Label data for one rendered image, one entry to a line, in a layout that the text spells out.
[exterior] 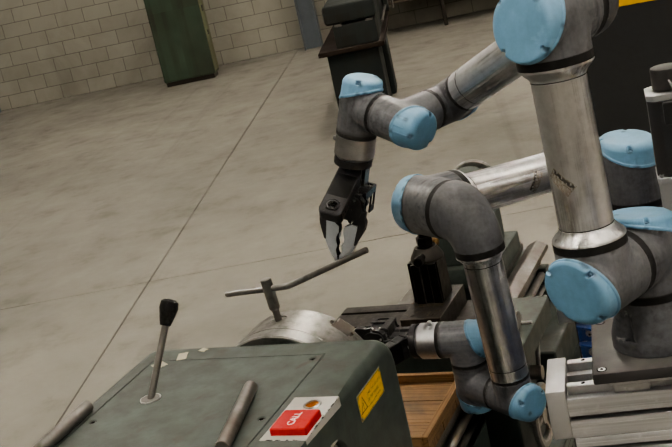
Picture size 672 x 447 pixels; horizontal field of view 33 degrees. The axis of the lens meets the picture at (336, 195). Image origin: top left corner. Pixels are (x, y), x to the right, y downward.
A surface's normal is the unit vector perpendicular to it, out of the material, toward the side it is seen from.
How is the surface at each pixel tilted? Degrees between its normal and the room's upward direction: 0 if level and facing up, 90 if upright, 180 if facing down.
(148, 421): 0
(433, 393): 0
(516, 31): 82
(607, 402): 90
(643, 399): 90
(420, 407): 0
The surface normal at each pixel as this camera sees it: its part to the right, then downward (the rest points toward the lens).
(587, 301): -0.67, 0.45
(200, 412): -0.22, -0.94
